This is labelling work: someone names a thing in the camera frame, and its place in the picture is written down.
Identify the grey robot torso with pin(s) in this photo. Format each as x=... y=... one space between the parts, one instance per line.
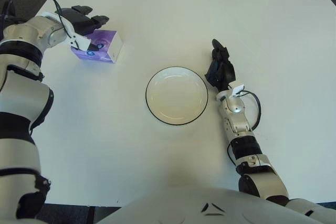
x=183 y=208

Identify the purple tissue paper pack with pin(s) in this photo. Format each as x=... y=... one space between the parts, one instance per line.
x=110 y=43

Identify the white plate with black rim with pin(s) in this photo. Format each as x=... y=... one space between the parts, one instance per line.
x=177 y=98

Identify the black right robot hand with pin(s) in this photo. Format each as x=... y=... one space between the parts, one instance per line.
x=225 y=73

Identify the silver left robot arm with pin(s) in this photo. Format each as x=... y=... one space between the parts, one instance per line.
x=23 y=32

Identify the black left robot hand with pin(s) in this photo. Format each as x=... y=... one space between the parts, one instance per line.
x=78 y=20

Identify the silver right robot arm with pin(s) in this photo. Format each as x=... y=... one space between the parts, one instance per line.
x=237 y=127

